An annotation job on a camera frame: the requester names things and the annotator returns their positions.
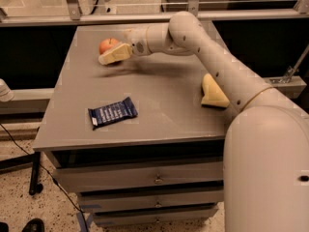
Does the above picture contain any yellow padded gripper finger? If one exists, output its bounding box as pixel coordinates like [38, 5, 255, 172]
[98, 43, 132, 65]

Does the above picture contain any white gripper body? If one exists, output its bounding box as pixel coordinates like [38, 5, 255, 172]
[125, 27, 151, 56]

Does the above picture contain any red orange apple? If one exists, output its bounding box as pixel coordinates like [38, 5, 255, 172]
[98, 38, 119, 54]

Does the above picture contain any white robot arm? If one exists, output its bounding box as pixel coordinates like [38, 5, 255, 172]
[98, 12, 309, 232]

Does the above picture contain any blue rxbar wrapper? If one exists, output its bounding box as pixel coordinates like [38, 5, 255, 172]
[88, 97, 138, 130]

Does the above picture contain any grey drawer cabinet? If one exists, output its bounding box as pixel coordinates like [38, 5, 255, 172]
[32, 20, 233, 229]

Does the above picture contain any yellow sponge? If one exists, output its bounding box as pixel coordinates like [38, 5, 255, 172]
[201, 73, 230, 108]

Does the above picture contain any top grey drawer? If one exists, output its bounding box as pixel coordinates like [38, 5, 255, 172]
[53, 159, 223, 192]

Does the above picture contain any grey drawer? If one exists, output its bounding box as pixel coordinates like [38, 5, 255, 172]
[53, 159, 223, 192]
[78, 188, 223, 213]
[94, 203, 218, 227]

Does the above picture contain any middle grey drawer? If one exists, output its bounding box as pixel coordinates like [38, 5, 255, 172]
[78, 188, 223, 213]

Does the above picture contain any black stand leg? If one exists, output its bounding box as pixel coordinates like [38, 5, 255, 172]
[0, 152, 43, 195]

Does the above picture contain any bottom grey drawer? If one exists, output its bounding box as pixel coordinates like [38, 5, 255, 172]
[94, 203, 218, 227]

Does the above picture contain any black shoe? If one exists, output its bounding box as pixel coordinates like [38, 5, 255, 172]
[21, 218, 44, 232]

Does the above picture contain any metal railing frame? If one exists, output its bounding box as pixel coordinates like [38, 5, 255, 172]
[0, 0, 309, 27]

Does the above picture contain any black floor cable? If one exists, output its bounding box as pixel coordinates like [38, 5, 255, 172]
[0, 123, 90, 232]

